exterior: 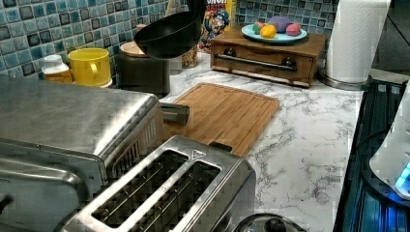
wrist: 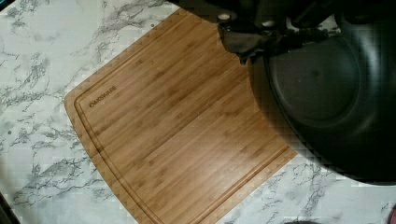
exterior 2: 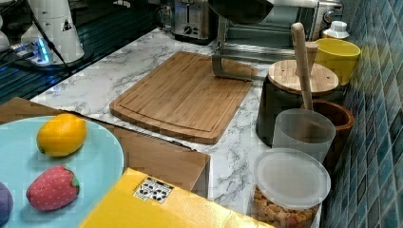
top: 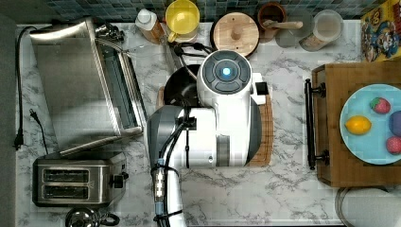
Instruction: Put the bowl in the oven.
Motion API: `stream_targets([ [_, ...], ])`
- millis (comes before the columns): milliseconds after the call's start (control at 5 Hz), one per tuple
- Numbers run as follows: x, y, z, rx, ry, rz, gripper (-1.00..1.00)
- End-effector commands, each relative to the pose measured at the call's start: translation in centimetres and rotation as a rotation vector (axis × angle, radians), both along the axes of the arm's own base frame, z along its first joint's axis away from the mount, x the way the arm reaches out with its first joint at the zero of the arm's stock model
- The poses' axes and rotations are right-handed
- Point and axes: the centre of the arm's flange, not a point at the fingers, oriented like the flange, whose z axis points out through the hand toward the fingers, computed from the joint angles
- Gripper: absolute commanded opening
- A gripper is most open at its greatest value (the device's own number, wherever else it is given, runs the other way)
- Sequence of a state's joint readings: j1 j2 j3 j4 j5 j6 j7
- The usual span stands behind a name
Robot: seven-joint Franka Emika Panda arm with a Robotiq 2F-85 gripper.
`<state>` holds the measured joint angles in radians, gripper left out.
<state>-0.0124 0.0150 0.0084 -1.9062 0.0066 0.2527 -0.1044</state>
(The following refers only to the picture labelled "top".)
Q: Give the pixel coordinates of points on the wooden drawer box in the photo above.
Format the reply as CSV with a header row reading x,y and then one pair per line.
x,y
325,94

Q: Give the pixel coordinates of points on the yellow toy lemon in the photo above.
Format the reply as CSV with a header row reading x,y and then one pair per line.
x,y
358,124

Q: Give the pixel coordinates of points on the brown utensil crock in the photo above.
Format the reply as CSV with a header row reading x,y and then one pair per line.
x,y
270,11

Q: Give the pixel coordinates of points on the yellow mug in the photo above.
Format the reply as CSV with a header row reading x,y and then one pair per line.
x,y
182,17

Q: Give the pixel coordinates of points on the small bottle with white cap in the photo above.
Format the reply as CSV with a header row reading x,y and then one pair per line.
x,y
149,25

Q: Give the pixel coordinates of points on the yellow cereal box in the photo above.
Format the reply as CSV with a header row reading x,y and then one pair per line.
x,y
381,33

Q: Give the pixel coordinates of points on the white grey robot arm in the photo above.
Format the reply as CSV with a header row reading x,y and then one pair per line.
x,y
225,130

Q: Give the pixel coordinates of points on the light blue plate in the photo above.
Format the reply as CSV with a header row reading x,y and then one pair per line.
x,y
371,146

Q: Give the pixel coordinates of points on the red toy strawberry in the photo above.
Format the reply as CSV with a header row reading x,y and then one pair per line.
x,y
380,105

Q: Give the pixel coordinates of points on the stainless steel toaster oven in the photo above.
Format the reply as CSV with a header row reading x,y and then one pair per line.
x,y
89,82

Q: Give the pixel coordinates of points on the purple toy fruit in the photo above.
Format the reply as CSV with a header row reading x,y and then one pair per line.
x,y
395,123

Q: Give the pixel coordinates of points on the wooden spoon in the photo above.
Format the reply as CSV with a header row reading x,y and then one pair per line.
x,y
284,25

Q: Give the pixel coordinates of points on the steel kettle with black knob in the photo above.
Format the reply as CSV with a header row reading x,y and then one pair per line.
x,y
90,217

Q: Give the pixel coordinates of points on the stainless steel two-slot toaster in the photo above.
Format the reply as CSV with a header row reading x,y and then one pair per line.
x,y
90,178

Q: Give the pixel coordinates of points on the bamboo cutting board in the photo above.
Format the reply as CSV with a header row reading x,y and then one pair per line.
x,y
262,97

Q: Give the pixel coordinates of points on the glass jar of cereal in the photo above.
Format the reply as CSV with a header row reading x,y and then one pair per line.
x,y
327,28

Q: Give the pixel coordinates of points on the clear empty glass jar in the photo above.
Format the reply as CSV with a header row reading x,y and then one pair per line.
x,y
291,37

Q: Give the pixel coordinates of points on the pink toy fruit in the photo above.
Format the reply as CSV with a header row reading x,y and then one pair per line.
x,y
393,145

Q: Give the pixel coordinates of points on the dark canister with wooden lid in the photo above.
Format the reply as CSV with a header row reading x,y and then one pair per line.
x,y
235,31

